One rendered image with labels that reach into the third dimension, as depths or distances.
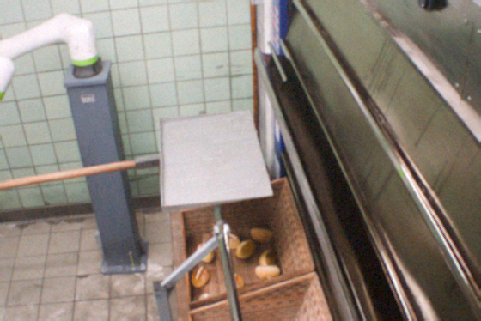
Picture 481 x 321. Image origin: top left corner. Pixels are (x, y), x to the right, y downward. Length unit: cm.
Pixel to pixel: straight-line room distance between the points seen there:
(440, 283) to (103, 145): 206
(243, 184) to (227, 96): 148
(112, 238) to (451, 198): 248
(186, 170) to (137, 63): 131
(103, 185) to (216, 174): 112
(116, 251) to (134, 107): 81
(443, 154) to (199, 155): 124
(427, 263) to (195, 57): 231
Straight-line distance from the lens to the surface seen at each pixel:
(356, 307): 126
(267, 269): 243
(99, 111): 282
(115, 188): 306
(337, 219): 150
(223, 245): 178
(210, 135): 225
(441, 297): 117
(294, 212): 241
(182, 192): 199
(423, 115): 116
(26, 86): 342
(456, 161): 104
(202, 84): 336
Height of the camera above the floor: 239
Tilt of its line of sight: 35 degrees down
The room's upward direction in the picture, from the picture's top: 2 degrees counter-clockwise
